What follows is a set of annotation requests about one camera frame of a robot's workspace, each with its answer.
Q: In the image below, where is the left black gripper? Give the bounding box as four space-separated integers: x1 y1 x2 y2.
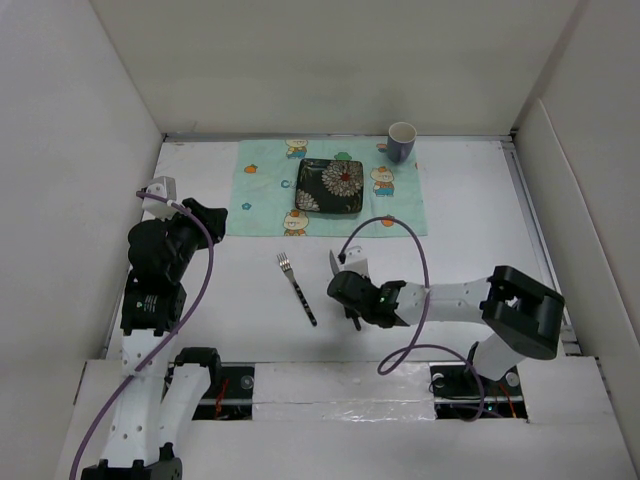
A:
158 198 225 281

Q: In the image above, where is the steel knife patterned handle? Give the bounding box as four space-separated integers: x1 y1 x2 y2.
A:
329 250 362 332

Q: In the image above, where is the steel fork patterned handle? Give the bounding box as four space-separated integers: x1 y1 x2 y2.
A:
277 253 317 327

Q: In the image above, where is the black floral square plate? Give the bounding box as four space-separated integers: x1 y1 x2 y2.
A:
294 159 364 215

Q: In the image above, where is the purple mug white inside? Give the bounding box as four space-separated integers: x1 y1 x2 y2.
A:
386 122 417 164

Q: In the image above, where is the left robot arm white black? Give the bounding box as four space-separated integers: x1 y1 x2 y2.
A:
69 192 228 479

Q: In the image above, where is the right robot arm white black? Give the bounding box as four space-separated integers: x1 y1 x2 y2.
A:
327 266 565 394

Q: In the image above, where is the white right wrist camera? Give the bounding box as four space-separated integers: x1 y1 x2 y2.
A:
338 246 369 277

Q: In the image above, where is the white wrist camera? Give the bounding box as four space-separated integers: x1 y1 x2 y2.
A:
139 176 177 220
338 246 369 277

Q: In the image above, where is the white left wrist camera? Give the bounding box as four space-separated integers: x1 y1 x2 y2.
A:
139 176 177 220

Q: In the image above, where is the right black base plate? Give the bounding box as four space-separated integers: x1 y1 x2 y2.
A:
429 363 528 421

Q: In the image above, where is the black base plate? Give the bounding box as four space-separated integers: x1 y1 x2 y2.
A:
164 347 255 421
429 363 528 421

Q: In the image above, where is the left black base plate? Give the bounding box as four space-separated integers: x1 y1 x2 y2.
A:
164 347 255 421

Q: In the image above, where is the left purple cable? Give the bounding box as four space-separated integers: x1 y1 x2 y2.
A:
67 189 217 480

